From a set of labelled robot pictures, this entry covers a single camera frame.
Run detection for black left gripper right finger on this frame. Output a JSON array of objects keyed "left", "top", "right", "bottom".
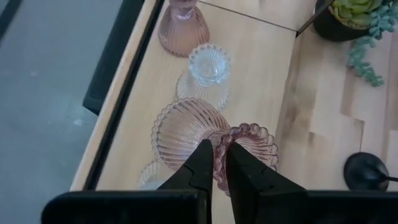
[{"left": 226, "top": 142, "right": 307, "bottom": 224}]

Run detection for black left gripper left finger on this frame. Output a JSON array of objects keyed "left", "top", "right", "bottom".
[{"left": 157, "top": 139, "right": 215, "bottom": 224}]

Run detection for clear glass candle holder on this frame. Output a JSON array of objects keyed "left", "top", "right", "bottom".
[
  {"left": 138, "top": 160, "right": 175, "bottom": 190},
  {"left": 175, "top": 43, "right": 233, "bottom": 111}
]

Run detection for pink glass candle holder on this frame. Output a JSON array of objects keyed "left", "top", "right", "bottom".
[
  {"left": 150, "top": 96, "right": 280, "bottom": 197},
  {"left": 157, "top": 0, "right": 210, "bottom": 58}
]

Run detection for black metal candlestick holder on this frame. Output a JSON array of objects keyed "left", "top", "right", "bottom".
[{"left": 343, "top": 151, "right": 398, "bottom": 192}]

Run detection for potted succulent plant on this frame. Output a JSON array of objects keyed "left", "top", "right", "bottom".
[{"left": 312, "top": 0, "right": 398, "bottom": 88}]

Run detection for wooden shelf with black frame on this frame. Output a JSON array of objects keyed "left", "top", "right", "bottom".
[{"left": 70, "top": 0, "right": 335, "bottom": 224}]

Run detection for black aluminium rig frame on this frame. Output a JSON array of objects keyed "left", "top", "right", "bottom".
[{"left": 82, "top": 0, "right": 146, "bottom": 116}]

